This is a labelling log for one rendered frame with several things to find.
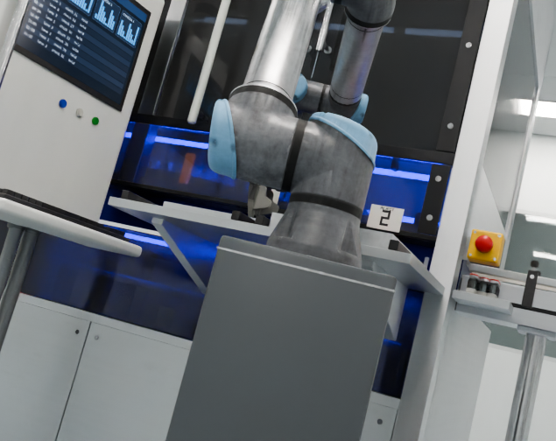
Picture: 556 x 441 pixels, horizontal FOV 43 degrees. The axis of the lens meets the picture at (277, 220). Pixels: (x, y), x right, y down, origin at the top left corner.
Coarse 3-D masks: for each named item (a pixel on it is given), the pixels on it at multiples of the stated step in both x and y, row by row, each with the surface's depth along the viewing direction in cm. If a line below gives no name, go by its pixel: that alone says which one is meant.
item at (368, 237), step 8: (272, 216) 146; (280, 216) 145; (272, 224) 145; (360, 232) 138; (368, 232) 137; (376, 232) 136; (360, 240) 137; (368, 240) 137; (376, 240) 136; (384, 240) 135
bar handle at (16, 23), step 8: (24, 0) 162; (16, 8) 162; (24, 8) 162; (16, 16) 162; (24, 16) 163; (16, 24) 161; (8, 32) 161; (16, 32) 162; (8, 40) 161; (16, 40) 162; (8, 48) 160; (0, 56) 160; (8, 56) 161; (0, 64) 160; (8, 64) 161; (0, 72) 160; (0, 80) 160; (0, 88) 160
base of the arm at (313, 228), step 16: (288, 208) 108; (304, 208) 105; (320, 208) 104; (336, 208) 104; (352, 208) 106; (288, 224) 106; (304, 224) 103; (320, 224) 103; (336, 224) 104; (352, 224) 106; (272, 240) 105; (288, 240) 103; (304, 240) 102; (320, 240) 102; (336, 240) 103; (352, 240) 105; (320, 256) 101; (336, 256) 102; (352, 256) 104
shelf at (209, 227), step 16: (128, 208) 157; (144, 208) 155; (160, 208) 153; (176, 224) 163; (192, 224) 155; (208, 224) 148; (224, 224) 146; (240, 224) 145; (256, 224) 144; (208, 240) 178; (256, 240) 153; (368, 256) 134; (384, 256) 132; (400, 256) 131; (400, 272) 145; (416, 272) 139; (416, 288) 165; (432, 288) 157
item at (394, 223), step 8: (376, 208) 177; (384, 208) 176; (392, 208) 176; (376, 216) 177; (384, 216) 176; (392, 216) 175; (400, 216) 174; (368, 224) 177; (376, 224) 176; (392, 224) 175; (400, 224) 174
